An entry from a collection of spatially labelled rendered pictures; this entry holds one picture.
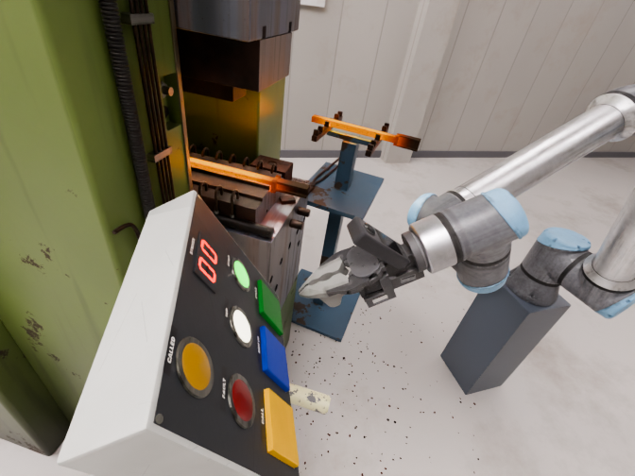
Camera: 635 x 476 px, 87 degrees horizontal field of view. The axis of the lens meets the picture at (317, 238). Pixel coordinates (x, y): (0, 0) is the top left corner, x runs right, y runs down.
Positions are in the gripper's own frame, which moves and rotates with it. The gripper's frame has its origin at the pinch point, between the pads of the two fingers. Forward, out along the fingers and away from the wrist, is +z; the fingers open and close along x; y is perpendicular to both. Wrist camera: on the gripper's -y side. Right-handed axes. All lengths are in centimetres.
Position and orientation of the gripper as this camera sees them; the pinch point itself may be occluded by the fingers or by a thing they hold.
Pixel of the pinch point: (303, 288)
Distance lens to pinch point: 58.1
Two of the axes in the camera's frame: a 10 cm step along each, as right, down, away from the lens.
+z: -9.1, 4.0, 1.1
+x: -1.8, -6.1, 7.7
